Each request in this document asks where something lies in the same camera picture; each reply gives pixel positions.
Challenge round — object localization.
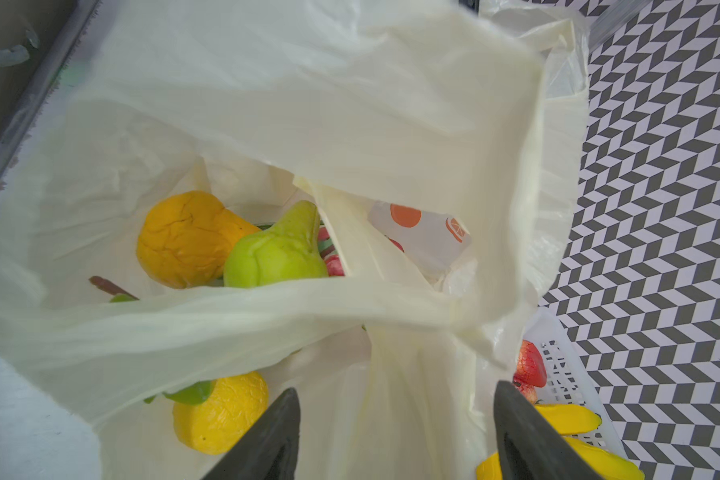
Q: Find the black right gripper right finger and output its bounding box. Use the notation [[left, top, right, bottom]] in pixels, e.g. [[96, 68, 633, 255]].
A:
[[493, 381, 601, 480]]

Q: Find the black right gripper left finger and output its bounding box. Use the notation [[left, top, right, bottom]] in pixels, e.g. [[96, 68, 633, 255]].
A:
[[203, 388, 301, 480]]

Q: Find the yellow lemon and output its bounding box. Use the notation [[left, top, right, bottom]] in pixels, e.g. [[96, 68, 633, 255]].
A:
[[172, 372, 269, 455]]

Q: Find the green pear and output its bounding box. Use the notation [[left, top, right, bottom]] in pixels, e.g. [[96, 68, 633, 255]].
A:
[[223, 200, 328, 288]]

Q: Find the orange fruit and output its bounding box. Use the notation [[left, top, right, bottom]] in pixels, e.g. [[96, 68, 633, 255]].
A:
[[136, 190, 260, 289]]

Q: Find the yellow plastic bag orange print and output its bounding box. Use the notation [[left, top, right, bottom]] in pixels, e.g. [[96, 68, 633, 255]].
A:
[[0, 1, 589, 479]]

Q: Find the red dragon fruit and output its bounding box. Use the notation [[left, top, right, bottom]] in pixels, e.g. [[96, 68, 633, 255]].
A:
[[317, 225, 345, 277]]

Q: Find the red strawberry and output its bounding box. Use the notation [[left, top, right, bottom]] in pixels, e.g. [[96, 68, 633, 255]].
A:
[[513, 340, 548, 404]]

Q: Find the white plastic fruit basket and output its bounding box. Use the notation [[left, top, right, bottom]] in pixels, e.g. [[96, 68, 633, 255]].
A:
[[524, 307, 627, 458]]

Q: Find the yellow banana bunch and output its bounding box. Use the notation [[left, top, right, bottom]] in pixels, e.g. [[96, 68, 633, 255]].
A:
[[476, 400, 645, 479]]

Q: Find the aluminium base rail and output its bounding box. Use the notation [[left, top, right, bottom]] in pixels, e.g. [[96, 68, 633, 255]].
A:
[[0, 0, 98, 179]]

